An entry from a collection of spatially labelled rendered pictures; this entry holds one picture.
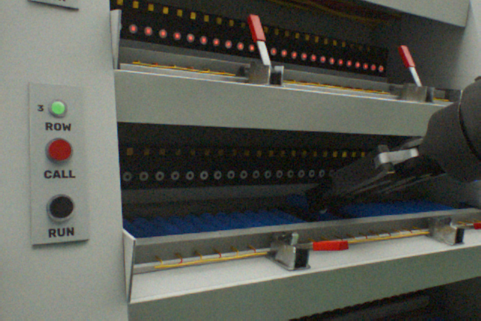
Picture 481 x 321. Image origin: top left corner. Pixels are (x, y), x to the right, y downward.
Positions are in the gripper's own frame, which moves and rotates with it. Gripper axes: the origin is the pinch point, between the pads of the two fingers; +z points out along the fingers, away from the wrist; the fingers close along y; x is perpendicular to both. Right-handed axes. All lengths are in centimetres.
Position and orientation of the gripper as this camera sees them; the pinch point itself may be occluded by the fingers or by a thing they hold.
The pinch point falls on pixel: (335, 194)
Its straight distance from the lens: 61.0
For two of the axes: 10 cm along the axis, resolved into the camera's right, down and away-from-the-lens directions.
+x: 1.8, 9.3, -3.2
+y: -8.3, -0.3, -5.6
